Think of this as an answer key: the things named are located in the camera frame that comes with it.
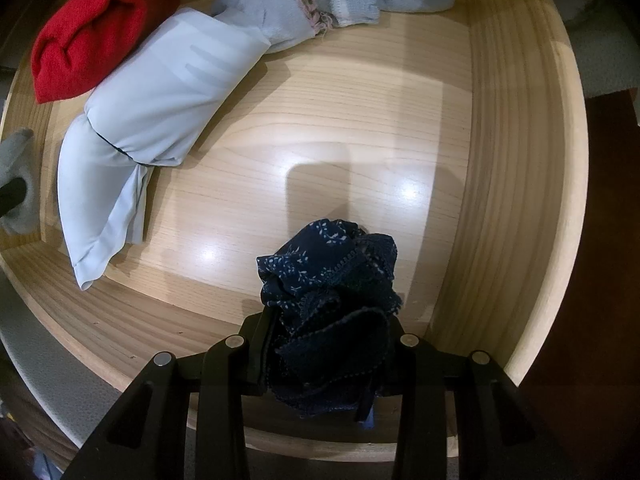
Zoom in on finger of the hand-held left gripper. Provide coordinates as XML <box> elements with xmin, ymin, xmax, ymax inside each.
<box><xmin>0</xmin><ymin>177</ymin><xmax>28</xmax><ymax>216</ymax></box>

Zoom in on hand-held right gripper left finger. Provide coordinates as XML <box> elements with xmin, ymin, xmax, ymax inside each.
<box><xmin>60</xmin><ymin>310</ymin><xmax>273</xmax><ymax>480</ymax></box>

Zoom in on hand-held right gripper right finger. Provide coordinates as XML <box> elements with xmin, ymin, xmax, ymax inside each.
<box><xmin>356</xmin><ymin>319</ymin><xmax>576</xmax><ymax>480</ymax></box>

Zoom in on grey ribbed cloth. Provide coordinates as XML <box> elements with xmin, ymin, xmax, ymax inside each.
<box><xmin>0</xmin><ymin>127</ymin><xmax>41</xmax><ymax>236</ymax></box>

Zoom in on navy floral underwear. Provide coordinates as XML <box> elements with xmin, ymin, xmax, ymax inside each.
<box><xmin>256</xmin><ymin>218</ymin><xmax>403</xmax><ymax>421</ymax></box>

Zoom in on wooden drawer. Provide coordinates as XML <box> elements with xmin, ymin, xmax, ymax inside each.
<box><xmin>0</xmin><ymin>0</ymin><xmax>591</xmax><ymax>480</ymax></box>

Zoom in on red rolled cloth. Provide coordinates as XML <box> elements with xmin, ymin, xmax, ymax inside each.
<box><xmin>31</xmin><ymin>0</ymin><xmax>181</xmax><ymax>105</ymax></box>

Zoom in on pale white rolled cloth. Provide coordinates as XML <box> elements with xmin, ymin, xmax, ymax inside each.
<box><xmin>56</xmin><ymin>7</ymin><xmax>271</xmax><ymax>292</ymax></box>

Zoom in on grey-blue sock with floral lining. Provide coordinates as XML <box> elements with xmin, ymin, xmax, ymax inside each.
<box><xmin>210</xmin><ymin>0</ymin><xmax>331</xmax><ymax>56</ymax></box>

